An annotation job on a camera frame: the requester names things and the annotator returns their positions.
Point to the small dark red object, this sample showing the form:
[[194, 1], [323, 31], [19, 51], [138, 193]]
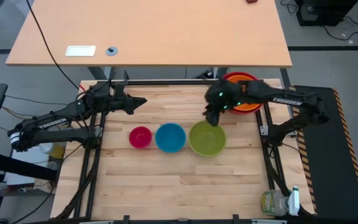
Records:
[[252, 1]]

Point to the black equipment box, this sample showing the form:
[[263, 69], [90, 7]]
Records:
[[322, 12]]

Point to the light wooden desk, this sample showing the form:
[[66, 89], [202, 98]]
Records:
[[166, 31]]

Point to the large red bowl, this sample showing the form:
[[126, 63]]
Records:
[[238, 73]]

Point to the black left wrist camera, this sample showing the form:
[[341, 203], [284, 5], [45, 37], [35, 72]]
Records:
[[99, 91]]

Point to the orange bowl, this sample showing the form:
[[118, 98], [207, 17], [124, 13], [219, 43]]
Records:
[[248, 107]]

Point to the clear spray bottle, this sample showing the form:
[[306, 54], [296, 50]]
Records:
[[273, 203]]

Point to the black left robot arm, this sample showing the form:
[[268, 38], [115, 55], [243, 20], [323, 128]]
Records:
[[51, 123]]

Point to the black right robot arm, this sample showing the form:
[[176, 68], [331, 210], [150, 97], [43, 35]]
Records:
[[291, 100]]

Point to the black hazard-striped floor mat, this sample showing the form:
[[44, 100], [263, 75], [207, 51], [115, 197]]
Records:
[[328, 161]]

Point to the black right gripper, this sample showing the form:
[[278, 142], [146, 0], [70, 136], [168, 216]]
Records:
[[222, 95]]

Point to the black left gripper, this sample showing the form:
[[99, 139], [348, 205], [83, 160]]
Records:
[[124, 102]]

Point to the green bowl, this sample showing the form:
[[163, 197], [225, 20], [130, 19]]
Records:
[[207, 141]]

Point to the small pink bowl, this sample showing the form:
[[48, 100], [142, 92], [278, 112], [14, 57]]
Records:
[[140, 137]]

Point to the blue bowl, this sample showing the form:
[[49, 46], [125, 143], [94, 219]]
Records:
[[170, 138]]

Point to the black aluminium table frame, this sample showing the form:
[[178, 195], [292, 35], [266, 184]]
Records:
[[166, 82]]

